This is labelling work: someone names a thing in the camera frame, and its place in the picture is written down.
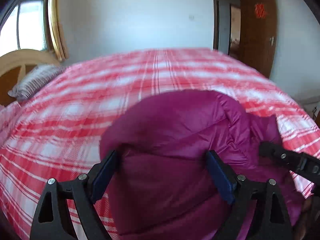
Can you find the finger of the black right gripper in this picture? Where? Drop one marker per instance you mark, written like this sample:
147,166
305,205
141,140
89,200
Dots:
302,164

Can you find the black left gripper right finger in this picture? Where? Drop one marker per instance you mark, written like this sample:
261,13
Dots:
270,216

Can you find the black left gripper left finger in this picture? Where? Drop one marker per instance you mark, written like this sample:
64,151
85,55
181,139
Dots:
52,219

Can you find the magenta quilted down jacket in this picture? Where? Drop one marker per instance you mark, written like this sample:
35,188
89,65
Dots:
162,189

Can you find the red white plaid bedsheet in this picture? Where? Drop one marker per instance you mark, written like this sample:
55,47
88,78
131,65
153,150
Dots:
58,131

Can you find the pink floral folded quilt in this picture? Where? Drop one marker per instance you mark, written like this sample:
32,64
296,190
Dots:
8,118

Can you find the striped grey pillow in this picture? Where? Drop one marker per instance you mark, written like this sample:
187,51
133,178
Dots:
34,81

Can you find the brown wooden door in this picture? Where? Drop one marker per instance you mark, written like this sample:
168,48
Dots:
255,49

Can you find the beige wooden headboard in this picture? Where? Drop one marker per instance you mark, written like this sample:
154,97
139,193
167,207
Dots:
16,65

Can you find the red double happiness sticker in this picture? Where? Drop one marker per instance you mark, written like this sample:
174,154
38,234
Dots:
260,11

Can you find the yellow curtain right side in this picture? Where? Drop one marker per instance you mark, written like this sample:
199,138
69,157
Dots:
56,31

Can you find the silver door handle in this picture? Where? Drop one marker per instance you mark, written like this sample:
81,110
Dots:
271,41

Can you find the window with metal frame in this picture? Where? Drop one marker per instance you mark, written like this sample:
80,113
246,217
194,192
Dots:
26,27

